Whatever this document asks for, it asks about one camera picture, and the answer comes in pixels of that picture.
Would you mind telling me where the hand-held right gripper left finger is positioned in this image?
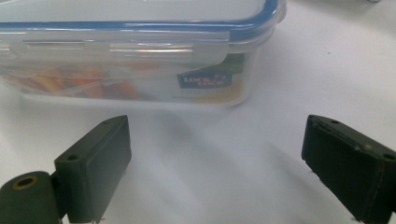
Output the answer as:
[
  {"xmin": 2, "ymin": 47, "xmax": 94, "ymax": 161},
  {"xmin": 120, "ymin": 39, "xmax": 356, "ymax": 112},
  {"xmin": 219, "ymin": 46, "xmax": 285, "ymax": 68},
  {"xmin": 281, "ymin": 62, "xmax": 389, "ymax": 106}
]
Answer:
[{"xmin": 53, "ymin": 114, "xmax": 133, "ymax": 224}]

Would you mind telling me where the clear plastic food container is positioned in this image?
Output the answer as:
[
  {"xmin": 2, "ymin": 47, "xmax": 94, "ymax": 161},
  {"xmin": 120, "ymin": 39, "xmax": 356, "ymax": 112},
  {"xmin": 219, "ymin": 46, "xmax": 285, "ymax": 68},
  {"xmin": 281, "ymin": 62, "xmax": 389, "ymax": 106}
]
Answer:
[{"xmin": 0, "ymin": 0, "xmax": 288, "ymax": 107}]

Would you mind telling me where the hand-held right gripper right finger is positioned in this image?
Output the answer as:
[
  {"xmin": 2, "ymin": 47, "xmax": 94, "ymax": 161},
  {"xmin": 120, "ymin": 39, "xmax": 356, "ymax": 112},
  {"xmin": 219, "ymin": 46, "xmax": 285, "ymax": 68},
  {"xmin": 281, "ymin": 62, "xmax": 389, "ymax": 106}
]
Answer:
[{"xmin": 301, "ymin": 114, "xmax": 396, "ymax": 224}]

